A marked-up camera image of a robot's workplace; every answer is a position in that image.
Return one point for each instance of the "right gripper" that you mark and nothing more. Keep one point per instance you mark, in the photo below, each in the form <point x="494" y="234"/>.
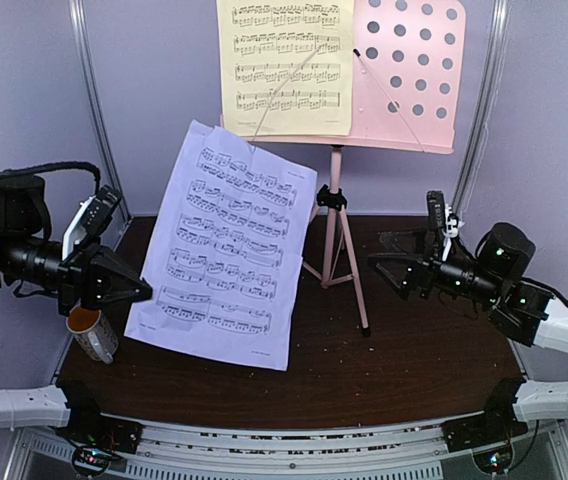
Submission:
<point x="420" y="273"/>

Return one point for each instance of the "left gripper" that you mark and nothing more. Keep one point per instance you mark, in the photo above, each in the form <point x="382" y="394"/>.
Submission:
<point x="89" y="278"/>

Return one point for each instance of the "purple sheet music page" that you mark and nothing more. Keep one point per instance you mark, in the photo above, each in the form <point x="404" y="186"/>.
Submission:
<point x="226" y="253"/>

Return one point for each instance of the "pink music stand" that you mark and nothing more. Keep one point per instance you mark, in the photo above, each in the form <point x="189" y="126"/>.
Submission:
<point x="408" y="58"/>

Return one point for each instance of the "yellow sheet music page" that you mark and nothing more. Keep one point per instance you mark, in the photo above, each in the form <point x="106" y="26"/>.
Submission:
<point x="286" y="67"/>

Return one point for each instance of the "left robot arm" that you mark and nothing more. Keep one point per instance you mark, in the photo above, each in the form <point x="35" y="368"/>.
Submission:
<point x="29" y="255"/>

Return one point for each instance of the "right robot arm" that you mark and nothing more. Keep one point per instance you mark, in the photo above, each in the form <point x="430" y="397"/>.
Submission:
<point x="526" y="311"/>

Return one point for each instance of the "white orange-lined mug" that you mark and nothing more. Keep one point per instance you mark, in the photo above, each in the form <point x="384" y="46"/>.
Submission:
<point x="92" y="331"/>

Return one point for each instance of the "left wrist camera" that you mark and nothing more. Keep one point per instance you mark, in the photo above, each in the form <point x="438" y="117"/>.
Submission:
<point x="91" y="220"/>

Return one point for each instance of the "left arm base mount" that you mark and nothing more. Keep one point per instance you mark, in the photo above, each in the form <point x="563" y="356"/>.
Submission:
<point x="97" y="440"/>

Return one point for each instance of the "front aluminium rail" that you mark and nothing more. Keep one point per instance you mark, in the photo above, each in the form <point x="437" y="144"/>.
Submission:
<point x="415" y="450"/>

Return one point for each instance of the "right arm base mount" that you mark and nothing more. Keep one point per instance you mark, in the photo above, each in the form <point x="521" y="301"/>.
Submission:
<point x="488" y="435"/>

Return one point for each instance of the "right aluminium frame post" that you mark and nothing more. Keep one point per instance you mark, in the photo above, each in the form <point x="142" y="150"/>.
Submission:
<point x="488" y="94"/>

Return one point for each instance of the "aluminium frame post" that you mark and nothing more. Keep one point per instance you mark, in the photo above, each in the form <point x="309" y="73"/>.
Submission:
<point x="488" y="94"/>
<point x="81" y="37"/>

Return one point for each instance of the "left aluminium frame post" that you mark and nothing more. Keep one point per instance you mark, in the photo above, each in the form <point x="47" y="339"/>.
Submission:
<point x="81" y="37"/>

